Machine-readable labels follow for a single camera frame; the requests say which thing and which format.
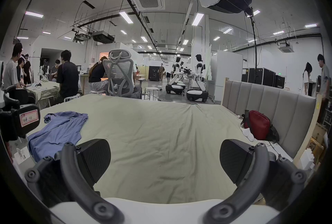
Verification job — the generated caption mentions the grey padded headboard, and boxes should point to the grey padded headboard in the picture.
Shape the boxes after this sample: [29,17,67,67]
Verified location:
[222,80,317,158]

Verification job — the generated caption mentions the red bag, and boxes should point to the red bag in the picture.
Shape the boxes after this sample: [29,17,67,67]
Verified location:
[245,110,271,141]

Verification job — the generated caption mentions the white and black humanoid robot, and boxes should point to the white and black humanoid robot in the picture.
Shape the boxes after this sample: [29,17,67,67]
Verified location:
[165,56,188,95]
[186,54,209,102]

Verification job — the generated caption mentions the group of people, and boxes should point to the group of people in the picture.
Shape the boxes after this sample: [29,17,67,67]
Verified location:
[4,42,33,88]

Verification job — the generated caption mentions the white round stool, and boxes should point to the white round stool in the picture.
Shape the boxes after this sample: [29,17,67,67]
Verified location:
[143,87,160,101]

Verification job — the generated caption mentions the bed with pale green sheet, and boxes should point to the bed with pale green sheet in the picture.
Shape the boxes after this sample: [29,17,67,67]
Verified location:
[26,94,295,205]

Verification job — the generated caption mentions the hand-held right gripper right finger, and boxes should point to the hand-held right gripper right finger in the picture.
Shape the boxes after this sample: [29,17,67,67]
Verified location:
[202,139,308,224]

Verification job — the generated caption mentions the black equipment cases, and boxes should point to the black equipment cases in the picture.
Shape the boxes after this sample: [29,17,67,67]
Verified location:
[241,67,286,88]

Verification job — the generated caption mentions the white cloth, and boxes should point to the white cloth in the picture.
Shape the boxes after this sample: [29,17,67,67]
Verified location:
[240,127,256,142]

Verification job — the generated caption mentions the black cabinet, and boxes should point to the black cabinet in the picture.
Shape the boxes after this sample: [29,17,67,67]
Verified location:
[148,66,160,81]

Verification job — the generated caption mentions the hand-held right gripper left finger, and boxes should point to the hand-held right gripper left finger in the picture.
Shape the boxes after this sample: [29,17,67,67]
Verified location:
[24,139,125,224]

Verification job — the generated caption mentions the blue shirt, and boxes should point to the blue shirt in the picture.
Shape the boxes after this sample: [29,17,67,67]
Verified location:
[27,111,89,163]

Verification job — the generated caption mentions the small white box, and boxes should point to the small white box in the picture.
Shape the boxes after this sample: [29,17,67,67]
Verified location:
[299,148,315,170]

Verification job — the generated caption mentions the cardboard cartons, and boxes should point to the cardboard cartons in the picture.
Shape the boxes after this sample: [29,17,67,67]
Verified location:
[309,122,328,164]

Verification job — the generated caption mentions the table with pale green sheet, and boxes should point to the table with pale green sheet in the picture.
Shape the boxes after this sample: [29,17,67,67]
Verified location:
[25,81,61,109]

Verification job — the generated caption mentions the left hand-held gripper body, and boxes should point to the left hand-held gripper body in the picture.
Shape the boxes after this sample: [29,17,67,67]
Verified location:
[0,84,41,143]

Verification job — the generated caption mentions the grey mesh office chair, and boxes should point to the grey mesh office chair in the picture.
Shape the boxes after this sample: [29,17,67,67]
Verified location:
[102,49,136,97]

